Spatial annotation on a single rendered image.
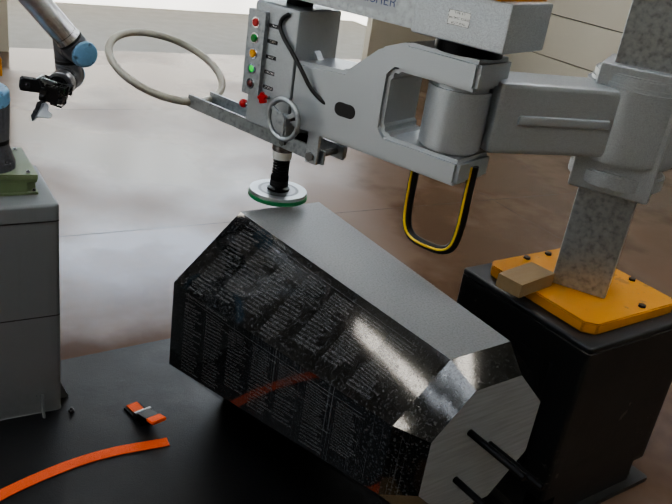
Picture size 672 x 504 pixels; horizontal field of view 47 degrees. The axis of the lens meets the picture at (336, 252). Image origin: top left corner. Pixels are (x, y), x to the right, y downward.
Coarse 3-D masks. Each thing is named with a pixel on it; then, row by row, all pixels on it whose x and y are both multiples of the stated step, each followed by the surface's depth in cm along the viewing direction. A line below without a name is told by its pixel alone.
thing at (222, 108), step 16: (192, 96) 293; (208, 112) 290; (224, 112) 284; (240, 112) 295; (240, 128) 281; (256, 128) 276; (288, 144) 268; (304, 144) 263; (320, 144) 273; (336, 144) 269; (320, 160) 261
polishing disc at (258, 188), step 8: (256, 184) 286; (264, 184) 287; (288, 184) 291; (296, 184) 292; (256, 192) 279; (264, 192) 280; (272, 192) 281; (288, 192) 283; (296, 192) 284; (304, 192) 286; (272, 200) 276; (280, 200) 276; (288, 200) 277; (296, 200) 279
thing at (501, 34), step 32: (288, 0) 255; (320, 0) 238; (352, 0) 231; (384, 0) 224; (416, 0) 216; (448, 0) 209; (480, 0) 204; (416, 32) 218; (448, 32) 212; (480, 32) 206; (512, 32) 203; (544, 32) 218
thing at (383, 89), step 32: (320, 64) 248; (352, 64) 254; (384, 64) 230; (416, 64) 223; (448, 64) 217; (480, 64) 213; (320, 96) 249; (352, 96) 241; (384, 96) 235; (416, 96) 246; (320, 128) 252; (352, 128) 244; (384, 128) 238; (416, 128) 248; (384, 160) 241; (416, 160) 232; (448, 160) 226; (480, 160) 233
